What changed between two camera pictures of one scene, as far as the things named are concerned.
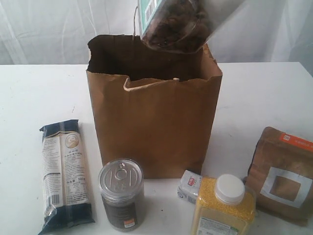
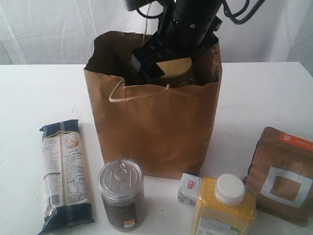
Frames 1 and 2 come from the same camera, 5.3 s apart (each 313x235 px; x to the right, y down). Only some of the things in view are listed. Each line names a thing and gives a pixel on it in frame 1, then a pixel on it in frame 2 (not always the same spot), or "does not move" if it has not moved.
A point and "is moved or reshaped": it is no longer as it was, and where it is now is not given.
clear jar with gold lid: (180, 26) is moved or reshaped
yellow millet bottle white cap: (224, 206) does not move
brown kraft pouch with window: (281, 171) does not move
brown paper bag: (157, 109) does not move
